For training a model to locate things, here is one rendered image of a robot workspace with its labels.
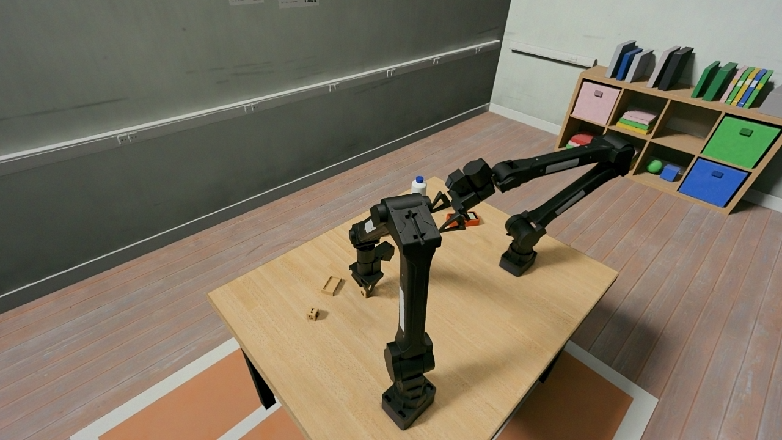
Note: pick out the white plastic bottle with blue cap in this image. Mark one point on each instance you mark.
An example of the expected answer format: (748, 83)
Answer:
(419, 185)

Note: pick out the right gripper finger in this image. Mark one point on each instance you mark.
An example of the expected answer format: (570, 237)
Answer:
(443, 206)
(452, 219)

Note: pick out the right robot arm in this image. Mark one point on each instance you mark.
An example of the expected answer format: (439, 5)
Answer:
(606, 150)

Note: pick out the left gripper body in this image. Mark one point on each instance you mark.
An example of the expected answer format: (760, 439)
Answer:
(363, 272)

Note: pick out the tan shallow wooden tray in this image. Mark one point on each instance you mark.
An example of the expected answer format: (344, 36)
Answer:
(331, 285)

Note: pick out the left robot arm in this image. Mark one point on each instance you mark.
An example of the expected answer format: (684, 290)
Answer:
(405, 217)

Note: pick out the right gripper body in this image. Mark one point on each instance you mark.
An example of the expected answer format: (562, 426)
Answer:
(458, 207)

